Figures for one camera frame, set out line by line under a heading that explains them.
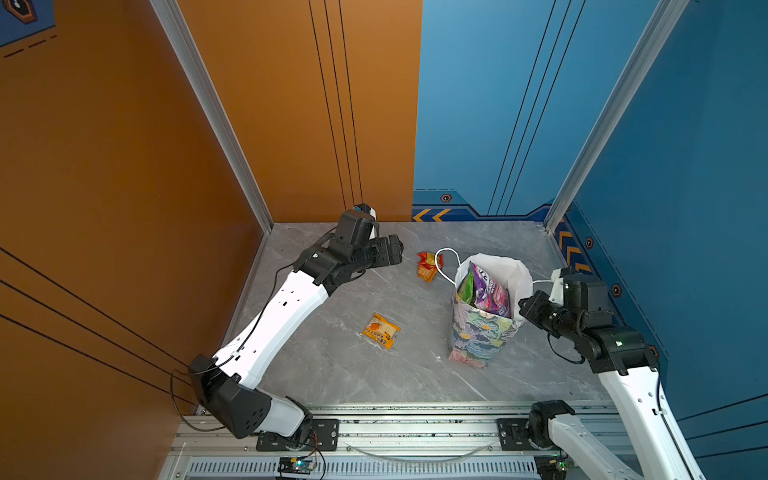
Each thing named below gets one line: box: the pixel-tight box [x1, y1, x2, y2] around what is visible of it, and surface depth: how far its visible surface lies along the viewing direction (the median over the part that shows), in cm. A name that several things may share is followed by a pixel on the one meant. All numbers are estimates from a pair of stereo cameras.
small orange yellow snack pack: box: [362, 313, 402, 350], surface depth 92 cm
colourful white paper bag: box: [448, 253, 533, 369], surface depth 75 cm
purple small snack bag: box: [470, 261, 511, 319], surface depth 77 cm
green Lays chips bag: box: [456, 269, 476, 307], surface depth 79 cm
